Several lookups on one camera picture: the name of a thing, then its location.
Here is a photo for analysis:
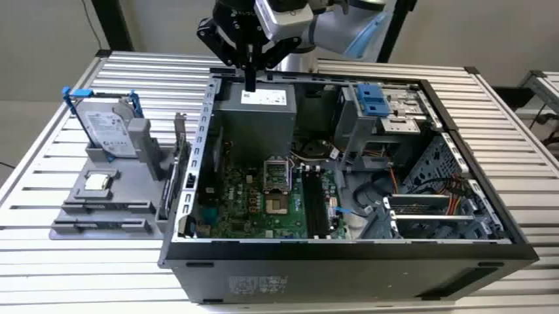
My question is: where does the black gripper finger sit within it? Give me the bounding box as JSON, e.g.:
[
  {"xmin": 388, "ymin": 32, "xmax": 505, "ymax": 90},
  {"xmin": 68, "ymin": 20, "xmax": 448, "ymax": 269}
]
[
  {"xmin": 196, "ymin": 18, "xmax": 252, "ymax": 92},
  {"xmin": 252, "ymin": 37, "xmax": 303, "ymax": 92}
]

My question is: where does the black RAM slot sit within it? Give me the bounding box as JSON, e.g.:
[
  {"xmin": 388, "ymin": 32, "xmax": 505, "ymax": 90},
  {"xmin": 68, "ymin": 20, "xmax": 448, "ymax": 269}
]
[
  {"xmin": 309, "ymin": 166, "xmax": 332, "ymax": 239},
  {"xmin": 300, "ymin": 166, "xmax": 323, "ymax": 239}
]

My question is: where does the grey power supply unit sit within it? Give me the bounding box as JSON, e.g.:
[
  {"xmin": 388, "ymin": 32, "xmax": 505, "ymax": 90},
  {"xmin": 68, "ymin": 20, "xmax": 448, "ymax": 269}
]
[{"xmin": 213, "ymin": 81, "xmax": 297, "ymax": 167}]

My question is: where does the blue plastic drive latch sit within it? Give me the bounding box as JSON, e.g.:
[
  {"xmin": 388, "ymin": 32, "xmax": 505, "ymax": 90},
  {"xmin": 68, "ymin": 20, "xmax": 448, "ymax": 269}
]
[{"xmin": 355, "ymin": 84, "xmax": 391, "ymax": 117}]

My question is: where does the round black speaker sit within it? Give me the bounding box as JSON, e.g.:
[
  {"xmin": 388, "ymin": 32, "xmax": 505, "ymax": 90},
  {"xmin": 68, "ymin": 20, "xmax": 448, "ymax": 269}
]
[{"xmin": 301, "ymin": 138, "xmax": 333, "ymax": 158}]

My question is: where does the metal socket cover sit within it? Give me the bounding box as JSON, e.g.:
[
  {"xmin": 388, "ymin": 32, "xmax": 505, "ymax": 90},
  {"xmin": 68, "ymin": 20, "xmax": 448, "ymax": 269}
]
[{"xmin": 264, "ymin": 158, "xmax": 292, "ymax": 194}]

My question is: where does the grey metal drive cage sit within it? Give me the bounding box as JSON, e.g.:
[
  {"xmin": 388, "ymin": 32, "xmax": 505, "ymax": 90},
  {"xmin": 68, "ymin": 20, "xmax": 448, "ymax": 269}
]
[{"xmin": 335, "ymin": 83, "xmax": 441, "ymax": 166}]

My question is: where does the hard disk in blue carrier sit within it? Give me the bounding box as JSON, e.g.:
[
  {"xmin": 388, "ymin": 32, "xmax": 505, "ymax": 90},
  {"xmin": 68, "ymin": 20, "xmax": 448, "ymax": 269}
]
[{"xmin": 60, "ymin": 86, "xmax": 145, "ymax": 162}]

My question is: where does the CPU socket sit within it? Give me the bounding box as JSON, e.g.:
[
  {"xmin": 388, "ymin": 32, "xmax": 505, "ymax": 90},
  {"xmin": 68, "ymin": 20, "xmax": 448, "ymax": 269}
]
[{"xmin": 264, "ymin": 192, "xmax": 292, "ymax": 216}]

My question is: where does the green motherboard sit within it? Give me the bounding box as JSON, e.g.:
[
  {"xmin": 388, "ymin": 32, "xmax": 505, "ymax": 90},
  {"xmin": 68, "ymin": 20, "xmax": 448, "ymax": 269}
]
[{"xmin": 193, "ymin": 156, "xmax": 351, "ymax": 239}]

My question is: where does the grey plastic parts rack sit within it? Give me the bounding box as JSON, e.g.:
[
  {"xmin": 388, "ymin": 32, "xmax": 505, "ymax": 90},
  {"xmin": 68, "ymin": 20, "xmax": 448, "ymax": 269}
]
[{"xmin": 48, "ymin": 117, "xmax": 193, "ymax": 241}]

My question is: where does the silver CPU chip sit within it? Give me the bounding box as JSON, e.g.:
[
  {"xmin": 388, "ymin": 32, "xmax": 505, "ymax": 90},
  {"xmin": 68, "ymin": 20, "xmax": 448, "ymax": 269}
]
[{"xmin": 84, "ymin": 174, "xmax": 110, "ymax": 191}]

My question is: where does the grey metal disk bay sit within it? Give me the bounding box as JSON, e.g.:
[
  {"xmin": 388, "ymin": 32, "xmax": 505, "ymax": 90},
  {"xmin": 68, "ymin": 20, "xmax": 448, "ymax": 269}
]
[{"xmin": 383, "ymin": 192, "xmax": 477, "ymax": 240}]

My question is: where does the black PC case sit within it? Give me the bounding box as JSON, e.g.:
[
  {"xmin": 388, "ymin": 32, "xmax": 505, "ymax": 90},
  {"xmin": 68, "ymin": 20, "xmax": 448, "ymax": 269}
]
[{"xmin": 156, "ymin": 67, "xmax": 540, "ymax": 305}]

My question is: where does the black upright post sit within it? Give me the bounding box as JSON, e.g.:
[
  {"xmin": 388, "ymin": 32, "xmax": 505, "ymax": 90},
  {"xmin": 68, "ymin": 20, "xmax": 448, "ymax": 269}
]
[
  {"xmin": 89, "ymin": 0, "xmax": 134, "ymax": 52},
  {"xmin": 376, "ymin": 0, "xmax": 416, "ymax": 63}
]

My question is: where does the graphics card with metal bracket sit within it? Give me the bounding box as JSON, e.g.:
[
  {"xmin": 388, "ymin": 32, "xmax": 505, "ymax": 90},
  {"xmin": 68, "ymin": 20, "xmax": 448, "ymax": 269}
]
[{"xmin": 157, "ymin": 112, "xmax": 193, "ymax": 220}]

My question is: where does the black looped cable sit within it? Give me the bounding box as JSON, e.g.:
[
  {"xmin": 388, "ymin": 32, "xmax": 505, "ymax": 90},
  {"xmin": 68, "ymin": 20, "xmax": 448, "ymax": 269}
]
[{"xmin": 351, "ymin": 181, "xmax": 381, "ymax": 217}]

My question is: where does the red orange wire bundle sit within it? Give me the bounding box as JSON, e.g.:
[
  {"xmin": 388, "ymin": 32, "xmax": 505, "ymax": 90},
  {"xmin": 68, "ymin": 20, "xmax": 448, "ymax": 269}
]
[{"xmin": 444, "ymin": 175, "xmax": 467, "ymax": 217}]

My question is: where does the aluminium frame side table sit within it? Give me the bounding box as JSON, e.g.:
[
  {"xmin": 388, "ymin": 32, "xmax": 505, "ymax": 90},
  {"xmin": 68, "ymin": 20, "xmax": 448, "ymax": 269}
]
[{"xmin": 516, "ymin": 69, "xmax": 559, "ymax": 116}]

